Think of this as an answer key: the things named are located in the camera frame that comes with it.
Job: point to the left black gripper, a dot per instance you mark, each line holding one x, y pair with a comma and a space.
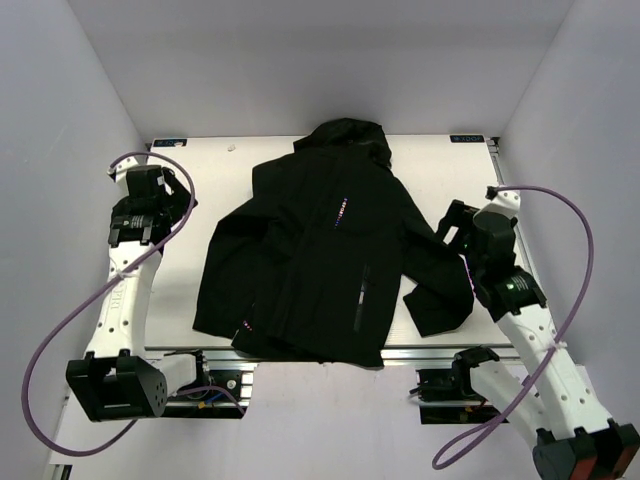
178, 200

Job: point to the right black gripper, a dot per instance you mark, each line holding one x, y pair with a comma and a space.
459, 210

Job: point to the black jacket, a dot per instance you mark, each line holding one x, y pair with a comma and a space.
310, 267

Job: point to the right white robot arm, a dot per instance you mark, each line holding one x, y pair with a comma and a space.
570, 433

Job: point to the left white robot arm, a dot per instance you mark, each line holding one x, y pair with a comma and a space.
115, 380

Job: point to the blue table label left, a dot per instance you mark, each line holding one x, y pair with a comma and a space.
169, 143

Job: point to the blue table label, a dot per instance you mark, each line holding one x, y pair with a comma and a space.
466, 138
169, 143

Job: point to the blue table label right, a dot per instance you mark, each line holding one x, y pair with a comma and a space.
466, 138

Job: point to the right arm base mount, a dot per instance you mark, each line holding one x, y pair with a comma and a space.
445, 395

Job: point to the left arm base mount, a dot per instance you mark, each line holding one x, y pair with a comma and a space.
222, 389

